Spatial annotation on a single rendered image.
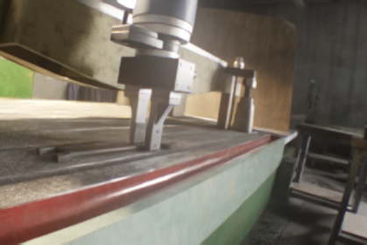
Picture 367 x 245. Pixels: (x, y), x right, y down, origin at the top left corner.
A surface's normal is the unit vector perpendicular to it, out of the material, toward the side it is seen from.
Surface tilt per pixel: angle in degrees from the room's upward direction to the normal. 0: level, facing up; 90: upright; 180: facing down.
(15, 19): 90
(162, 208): 90
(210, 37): 76
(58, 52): 90
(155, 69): 90
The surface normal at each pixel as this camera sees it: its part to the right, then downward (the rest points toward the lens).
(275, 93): -0.15, -0.16
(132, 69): -0.56, 0.00
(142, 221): 0.85, 0.18
